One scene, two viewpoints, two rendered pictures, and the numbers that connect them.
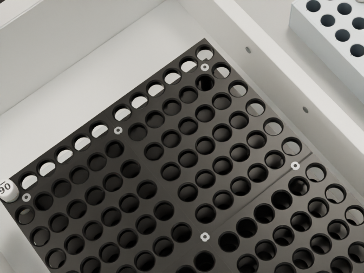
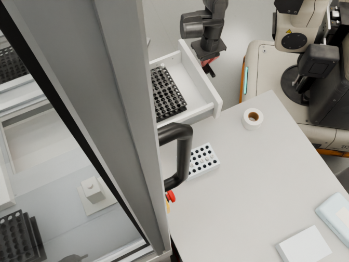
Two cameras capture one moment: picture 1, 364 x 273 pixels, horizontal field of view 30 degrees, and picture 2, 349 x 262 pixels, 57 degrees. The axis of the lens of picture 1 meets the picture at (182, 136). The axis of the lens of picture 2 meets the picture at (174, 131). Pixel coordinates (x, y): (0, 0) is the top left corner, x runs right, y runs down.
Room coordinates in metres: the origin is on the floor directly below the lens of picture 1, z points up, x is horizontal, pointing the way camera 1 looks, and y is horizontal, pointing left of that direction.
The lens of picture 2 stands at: (0.22, -0.56, 1.81)
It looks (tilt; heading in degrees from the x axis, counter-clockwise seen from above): 64 degrees down; 92
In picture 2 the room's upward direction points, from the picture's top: 1 degrees counter-clockwise
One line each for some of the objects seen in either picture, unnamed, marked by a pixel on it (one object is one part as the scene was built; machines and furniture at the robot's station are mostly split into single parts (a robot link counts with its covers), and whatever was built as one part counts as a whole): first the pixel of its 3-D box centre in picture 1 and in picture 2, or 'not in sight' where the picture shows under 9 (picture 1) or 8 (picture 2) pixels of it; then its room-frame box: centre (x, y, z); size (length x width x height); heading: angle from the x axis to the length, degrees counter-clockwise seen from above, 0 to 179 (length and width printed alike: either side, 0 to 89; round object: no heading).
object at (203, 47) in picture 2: not in sight; (210, 41); (0.31, 0.14, 1.01); 0.10 x 0.07 x 0.07; 27
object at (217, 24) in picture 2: not in sight; (211, 26); (0.31, 0.14, 1.07); 0.07 x 0.06 x 0.07; 12
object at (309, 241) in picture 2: not in sight; (302, 249); (0.59, -0.45, 0.79); 0.13 x 0.09 x 0.05; 27
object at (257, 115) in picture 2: not in sight; (252, 119); (0.48, -0.02, 0.78); 0.07 x 0.07 x 0.04
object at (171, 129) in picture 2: not in sight; (171, 162); (0.21, -0.43, 1.45); 0.05 x 0.03 x 0.19; 28
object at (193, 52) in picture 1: (110, 122); (172, 84); (0.19, 0.05, 0.90); 0.18 x 0.02 x 0.01; 118
